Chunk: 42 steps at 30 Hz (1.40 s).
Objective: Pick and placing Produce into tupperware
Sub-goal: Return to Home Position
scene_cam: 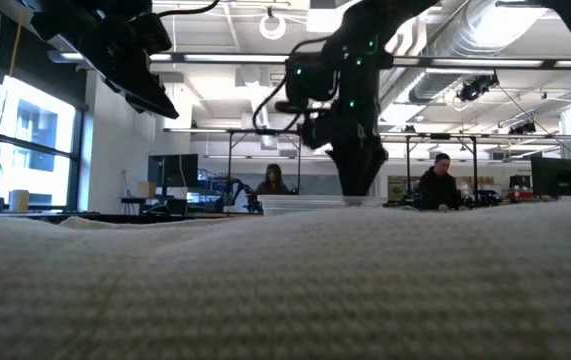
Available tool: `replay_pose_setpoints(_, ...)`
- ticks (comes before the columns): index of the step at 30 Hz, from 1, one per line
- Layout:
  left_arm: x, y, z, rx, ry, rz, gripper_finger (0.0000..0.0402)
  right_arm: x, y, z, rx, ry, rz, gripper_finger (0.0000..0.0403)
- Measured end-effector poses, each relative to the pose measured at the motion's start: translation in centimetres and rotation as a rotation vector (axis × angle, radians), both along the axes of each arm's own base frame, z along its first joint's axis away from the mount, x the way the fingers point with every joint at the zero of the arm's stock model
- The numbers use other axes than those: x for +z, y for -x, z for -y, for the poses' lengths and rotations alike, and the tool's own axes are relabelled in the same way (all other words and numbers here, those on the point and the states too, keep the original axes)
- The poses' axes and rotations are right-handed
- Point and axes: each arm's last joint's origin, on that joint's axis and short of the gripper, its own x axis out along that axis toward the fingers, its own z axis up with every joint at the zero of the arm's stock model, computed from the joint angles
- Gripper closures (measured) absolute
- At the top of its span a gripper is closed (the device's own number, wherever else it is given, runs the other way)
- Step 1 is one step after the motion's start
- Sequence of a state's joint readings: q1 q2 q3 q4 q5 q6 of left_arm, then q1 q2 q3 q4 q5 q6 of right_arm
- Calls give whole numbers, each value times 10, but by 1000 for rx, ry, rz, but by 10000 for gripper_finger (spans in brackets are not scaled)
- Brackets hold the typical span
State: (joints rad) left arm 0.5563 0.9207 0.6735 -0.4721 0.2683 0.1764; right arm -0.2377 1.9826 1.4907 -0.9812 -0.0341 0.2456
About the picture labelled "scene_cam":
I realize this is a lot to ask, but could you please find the pale cylindrical container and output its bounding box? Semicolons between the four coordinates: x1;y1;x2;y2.
8;188;31;213

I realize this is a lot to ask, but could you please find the white hanging ring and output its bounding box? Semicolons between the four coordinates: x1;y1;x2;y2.
258;5;289;42

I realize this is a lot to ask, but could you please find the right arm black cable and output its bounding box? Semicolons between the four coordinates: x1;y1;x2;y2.
252;35;334;135

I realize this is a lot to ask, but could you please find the black monitor on stand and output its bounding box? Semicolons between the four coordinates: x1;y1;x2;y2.
147;153;200;201

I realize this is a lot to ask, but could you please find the large room window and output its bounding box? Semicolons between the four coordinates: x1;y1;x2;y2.
0;69;86;214

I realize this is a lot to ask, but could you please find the clear plastic tupperware container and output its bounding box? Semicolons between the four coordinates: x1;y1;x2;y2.
256;194;390;217

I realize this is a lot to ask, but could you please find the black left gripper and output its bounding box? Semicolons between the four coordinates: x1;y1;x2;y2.
82;9;180;120

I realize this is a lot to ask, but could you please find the white plaid kitchen cloth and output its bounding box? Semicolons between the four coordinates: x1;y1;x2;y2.
0;193;571;360

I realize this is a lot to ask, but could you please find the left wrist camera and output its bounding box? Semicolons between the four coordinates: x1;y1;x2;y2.
132;12;174;55

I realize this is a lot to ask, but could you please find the person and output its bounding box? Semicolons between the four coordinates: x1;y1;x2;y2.
253;163;291;197
417;152;466;213

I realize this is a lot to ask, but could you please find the black rail-mounted camera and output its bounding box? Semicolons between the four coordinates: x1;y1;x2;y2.
457;73;499;104

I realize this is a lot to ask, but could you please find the black rail with light strips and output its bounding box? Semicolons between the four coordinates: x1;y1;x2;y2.
47;48;571;70

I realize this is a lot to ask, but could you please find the black background rig frame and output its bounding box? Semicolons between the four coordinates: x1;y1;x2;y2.
163;127;571;201

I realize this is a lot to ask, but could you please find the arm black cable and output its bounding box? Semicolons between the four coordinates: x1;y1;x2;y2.
157;0;222;18
252;35;334;135

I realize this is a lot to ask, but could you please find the wide black monitor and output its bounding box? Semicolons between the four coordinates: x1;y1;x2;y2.
530;157;571;198

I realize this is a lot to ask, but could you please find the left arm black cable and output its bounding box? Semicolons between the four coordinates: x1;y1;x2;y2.
157;0;222;18

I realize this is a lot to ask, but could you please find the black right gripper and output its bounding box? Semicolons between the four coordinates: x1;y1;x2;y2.
327;112;391;197

